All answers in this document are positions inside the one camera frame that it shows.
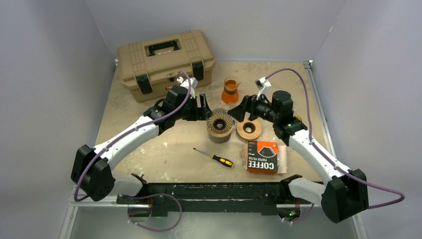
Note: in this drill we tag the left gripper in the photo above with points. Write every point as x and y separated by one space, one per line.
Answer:
200 113

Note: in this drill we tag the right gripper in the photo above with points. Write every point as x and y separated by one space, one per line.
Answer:
249 104

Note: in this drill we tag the smoky glass dripper cone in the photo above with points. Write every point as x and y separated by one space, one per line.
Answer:
221 114

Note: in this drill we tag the smoky glass carafe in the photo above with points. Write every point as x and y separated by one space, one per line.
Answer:
219 138

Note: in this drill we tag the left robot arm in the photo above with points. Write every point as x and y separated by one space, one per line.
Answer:
93 166

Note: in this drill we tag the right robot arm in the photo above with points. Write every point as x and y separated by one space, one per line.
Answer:
326 168

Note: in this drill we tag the coffee paper filter box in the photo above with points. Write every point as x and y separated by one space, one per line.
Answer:
265 157

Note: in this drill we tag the orange glass carafe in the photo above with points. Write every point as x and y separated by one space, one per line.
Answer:
230 90

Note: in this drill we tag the yellow black screwdriver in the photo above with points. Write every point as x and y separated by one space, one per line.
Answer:
223 161

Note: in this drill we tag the tan plastic toolbox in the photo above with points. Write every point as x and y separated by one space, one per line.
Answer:
149 69

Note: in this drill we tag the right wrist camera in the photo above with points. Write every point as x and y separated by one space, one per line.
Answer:
263 85

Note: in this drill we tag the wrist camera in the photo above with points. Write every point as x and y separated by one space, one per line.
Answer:
263 85
189 84

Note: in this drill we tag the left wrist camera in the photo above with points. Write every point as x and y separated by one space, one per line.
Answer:
189 84

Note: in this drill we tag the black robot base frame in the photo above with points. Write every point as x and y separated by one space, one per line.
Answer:
232 197

